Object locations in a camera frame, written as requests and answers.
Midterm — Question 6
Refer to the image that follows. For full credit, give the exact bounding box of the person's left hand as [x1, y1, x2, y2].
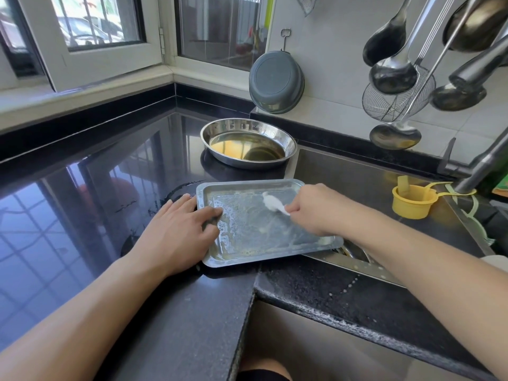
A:
[127, 193, 224, 280]

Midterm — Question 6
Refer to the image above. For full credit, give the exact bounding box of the person's right hand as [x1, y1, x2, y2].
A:
[283, 183, 370, 239]

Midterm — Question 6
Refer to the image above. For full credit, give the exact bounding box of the white cleaning brush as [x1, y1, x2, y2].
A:
[262, 193, 292, 216]

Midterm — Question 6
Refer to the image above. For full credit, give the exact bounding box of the rectangular steel tray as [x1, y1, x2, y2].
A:
[195, 179, 346, 269]

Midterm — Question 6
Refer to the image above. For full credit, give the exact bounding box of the round steel basin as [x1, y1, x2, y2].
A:
[199, 117, 300, 171]

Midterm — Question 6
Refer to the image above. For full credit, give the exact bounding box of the person's right forearm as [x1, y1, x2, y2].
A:
[349, 210, 508, 381]

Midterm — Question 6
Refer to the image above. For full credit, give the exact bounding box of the person's left forearm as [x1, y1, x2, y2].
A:
[0, 253, 164, 381]

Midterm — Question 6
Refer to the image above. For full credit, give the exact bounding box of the stainless steel sink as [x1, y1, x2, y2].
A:
[286, 145, 508, 289]

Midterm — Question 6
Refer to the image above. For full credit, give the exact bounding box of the yellow hanging sink cup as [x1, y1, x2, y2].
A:
[391, 175, 476, 221]

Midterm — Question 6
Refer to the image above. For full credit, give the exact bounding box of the grey hanging basin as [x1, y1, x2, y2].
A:
[248, 50, 306, 115]

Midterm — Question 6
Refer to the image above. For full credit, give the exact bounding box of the green hanging sponge holder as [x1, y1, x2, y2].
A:
[444, 186, 495, 255]

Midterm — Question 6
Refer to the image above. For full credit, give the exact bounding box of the steel soup ladle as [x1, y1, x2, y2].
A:
[369, 0, 460, 96]

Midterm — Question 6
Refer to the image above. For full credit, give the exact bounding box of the hanging steel ladles and skimmer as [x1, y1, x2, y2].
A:
[362, 0, 414, 68]

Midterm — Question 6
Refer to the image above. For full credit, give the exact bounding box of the white dish rag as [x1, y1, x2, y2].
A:
[480, 253, 508, 273]

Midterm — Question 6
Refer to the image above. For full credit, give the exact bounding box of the green dish soap bottle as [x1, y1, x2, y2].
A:
[491, 172, 508, 195]

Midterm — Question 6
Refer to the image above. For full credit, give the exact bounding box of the steel gooseneck faucet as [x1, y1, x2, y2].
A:
[437, 35, 508, 195]

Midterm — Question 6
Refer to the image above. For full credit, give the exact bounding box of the white hanging cloth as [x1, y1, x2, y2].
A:
[292, 0, 321, 17]

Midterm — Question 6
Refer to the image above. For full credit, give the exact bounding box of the yellow-handled steel ladle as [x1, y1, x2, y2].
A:
[369, 0, 481, 151]

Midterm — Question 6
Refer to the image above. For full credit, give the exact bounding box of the orange-handled brass ladle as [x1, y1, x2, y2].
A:
[442, 0, 508, 53]

